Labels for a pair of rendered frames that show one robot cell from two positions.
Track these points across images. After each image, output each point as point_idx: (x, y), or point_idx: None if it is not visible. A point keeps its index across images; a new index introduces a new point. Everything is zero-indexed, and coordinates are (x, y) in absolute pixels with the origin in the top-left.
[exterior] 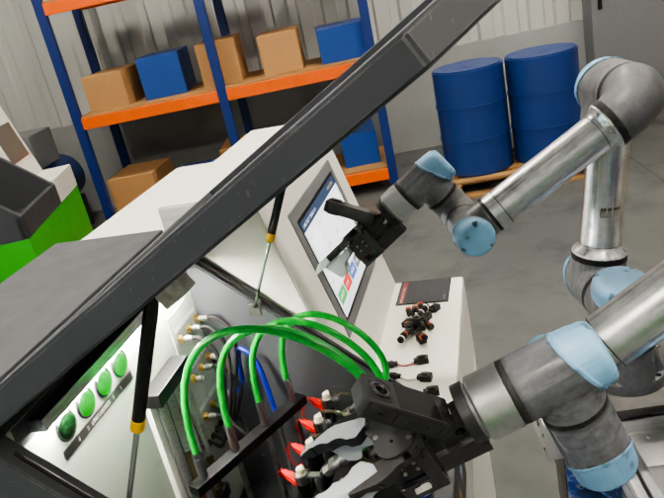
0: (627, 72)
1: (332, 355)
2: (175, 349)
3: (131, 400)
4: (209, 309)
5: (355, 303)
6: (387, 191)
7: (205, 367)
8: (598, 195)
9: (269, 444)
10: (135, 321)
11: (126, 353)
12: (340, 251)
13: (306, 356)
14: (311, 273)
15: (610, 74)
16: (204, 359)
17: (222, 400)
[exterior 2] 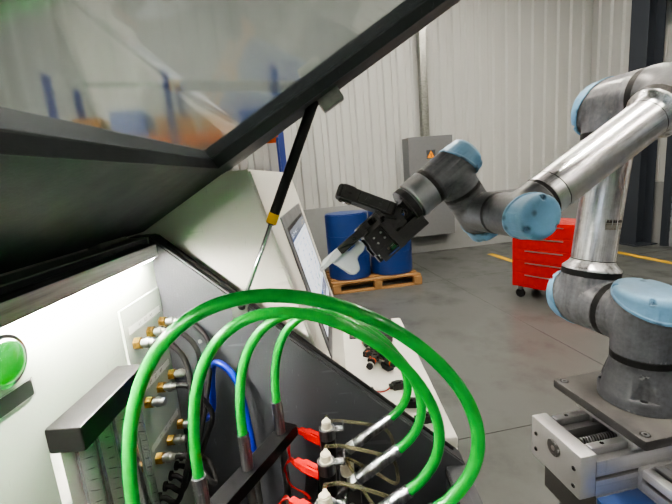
0: (670, 63)
1: (419, 344)
2: (126, 357)
3: (22, 437)
4: (181, 312)
5: (329, 327)
6: (410, 178)
7: (166, 387)
8: (605, 206)
9: (250, 498)
10: (56, 287)
11: (29, 346)
12: (355, 241)
13: (298, 374)
14: (301, 282)
15: (642, 71)
16: (165, 377)
17: (195, 434)
